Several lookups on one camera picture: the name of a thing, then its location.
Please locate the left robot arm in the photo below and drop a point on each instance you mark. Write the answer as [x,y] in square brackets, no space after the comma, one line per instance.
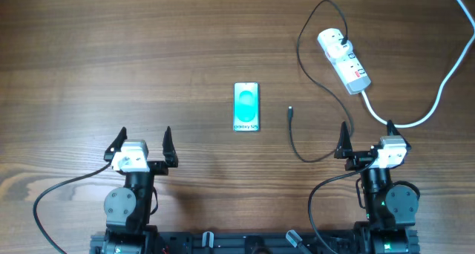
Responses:
[128,208]

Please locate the Galaxy S25 smartphone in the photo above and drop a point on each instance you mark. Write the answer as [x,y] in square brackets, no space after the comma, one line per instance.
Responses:
[246,107]

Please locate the white USB charger plug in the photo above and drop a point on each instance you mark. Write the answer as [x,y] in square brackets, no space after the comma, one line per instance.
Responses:
[338,50]

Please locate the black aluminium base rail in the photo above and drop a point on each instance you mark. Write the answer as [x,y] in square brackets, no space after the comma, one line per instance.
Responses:
[338,241]

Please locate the white power strip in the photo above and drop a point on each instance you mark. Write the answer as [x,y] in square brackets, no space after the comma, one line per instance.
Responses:
[349,69]

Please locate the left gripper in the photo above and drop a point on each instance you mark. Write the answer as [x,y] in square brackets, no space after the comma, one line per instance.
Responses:
[159,168]

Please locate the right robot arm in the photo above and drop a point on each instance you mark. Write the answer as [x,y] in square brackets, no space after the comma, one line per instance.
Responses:
[391,207]

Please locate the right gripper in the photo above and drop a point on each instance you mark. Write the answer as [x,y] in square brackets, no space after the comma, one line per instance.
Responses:
[358,158]

